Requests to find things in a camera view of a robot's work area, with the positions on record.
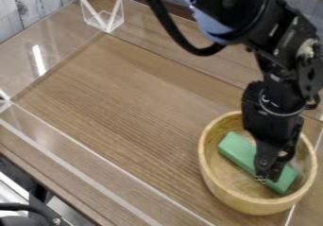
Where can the black metal bracket with screw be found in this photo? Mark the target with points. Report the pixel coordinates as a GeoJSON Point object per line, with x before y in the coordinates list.
{"type": "Point", "coordinates": [46, 216]}

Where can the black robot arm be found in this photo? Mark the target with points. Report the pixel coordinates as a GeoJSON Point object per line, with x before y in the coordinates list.
{"type": "Point", "coordinates": [282, 37]}

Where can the clear acrylic corner bracket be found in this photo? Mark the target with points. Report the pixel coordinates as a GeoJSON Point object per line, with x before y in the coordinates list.
{"type": "Point", "coordinates": [106, 21]}

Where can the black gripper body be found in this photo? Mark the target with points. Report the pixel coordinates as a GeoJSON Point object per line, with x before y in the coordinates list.
{"type": "Point", "coordinates": [275, 130]}

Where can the green rectangular block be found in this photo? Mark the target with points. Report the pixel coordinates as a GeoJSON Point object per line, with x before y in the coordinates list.
{"type": "Point", "coordinates": [239, 151]}

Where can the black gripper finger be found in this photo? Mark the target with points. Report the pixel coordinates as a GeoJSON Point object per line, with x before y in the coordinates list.
{"type": "Point", "coordinates": [283, 154]}
{"type": "Point", "coordinates": [267, 169]}

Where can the round wooden bowl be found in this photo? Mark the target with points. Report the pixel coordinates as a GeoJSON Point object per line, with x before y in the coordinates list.
{"type": "Point", "coordinates": [233, 184]}

